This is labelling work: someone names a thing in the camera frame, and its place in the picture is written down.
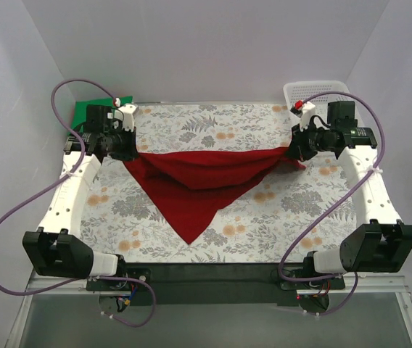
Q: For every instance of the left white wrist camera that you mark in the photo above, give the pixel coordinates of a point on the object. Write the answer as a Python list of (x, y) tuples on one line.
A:
[(122, 116)]

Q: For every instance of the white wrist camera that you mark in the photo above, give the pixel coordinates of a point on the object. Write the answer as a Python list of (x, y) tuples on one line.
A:
[(122, 116), (305, 111)]

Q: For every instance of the aluminium rail frame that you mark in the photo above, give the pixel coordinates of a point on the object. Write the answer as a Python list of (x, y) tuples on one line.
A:
[(364, 311)]

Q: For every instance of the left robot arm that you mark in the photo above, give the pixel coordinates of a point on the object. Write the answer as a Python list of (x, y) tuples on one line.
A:
[(55, 247)]

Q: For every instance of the floral patterned table mat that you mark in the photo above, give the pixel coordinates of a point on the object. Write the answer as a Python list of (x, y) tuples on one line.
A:
[(283, 217)]

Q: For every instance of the green folded t-shirt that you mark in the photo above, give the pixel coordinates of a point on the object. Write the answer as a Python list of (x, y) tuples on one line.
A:
[(82, 112)]

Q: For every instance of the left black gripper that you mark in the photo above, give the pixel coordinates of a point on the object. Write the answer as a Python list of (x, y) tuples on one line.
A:
[(128, 145)]

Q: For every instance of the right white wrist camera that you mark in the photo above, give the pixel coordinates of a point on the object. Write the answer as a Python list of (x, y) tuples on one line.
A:
[(305, 111)]

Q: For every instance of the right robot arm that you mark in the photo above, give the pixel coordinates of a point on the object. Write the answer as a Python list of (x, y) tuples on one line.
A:
[(381, 241)]

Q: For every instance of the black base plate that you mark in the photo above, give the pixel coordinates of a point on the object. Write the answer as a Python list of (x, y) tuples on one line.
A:
[(215, 283)]

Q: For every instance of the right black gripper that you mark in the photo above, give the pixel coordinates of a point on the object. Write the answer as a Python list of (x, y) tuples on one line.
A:
[(299, 143)]

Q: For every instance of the red t-shirt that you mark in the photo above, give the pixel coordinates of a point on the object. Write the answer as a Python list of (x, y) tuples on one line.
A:
[(188, 188)]

